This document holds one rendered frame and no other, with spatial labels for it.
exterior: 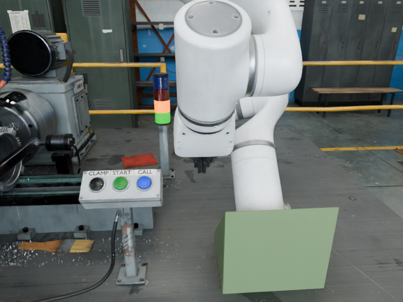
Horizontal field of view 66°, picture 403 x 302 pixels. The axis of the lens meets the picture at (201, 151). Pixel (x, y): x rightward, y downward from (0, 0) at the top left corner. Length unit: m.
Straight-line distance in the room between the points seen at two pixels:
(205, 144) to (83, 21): 3.75
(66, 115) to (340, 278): 1.16
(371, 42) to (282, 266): 5.84
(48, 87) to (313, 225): 1.13
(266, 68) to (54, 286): 0.71
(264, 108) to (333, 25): 5.26
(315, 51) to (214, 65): 5.65
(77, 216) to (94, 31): 3.33
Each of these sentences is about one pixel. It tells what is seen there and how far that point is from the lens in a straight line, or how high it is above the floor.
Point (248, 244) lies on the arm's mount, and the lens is 0.71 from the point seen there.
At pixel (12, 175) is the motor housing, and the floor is 0.95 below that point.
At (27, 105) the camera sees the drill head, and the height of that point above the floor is 1.13.
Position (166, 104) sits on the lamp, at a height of 1.11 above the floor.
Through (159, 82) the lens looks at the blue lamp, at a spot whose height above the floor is 1.19.
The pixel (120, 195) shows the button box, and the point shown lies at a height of 1.05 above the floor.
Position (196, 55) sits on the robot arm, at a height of 1.35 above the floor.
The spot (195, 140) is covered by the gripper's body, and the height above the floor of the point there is 1.21.
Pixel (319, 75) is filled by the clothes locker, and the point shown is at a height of 0.58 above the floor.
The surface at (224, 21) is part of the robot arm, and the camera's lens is 0.35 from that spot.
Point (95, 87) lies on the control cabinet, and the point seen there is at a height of 0.67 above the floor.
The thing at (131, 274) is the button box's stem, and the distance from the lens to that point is 0.84.
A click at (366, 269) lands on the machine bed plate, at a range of 0.95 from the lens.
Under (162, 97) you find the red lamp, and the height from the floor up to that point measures 1.14.
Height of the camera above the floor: 1.38
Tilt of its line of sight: 22 degrees down
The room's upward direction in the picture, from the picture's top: straight up
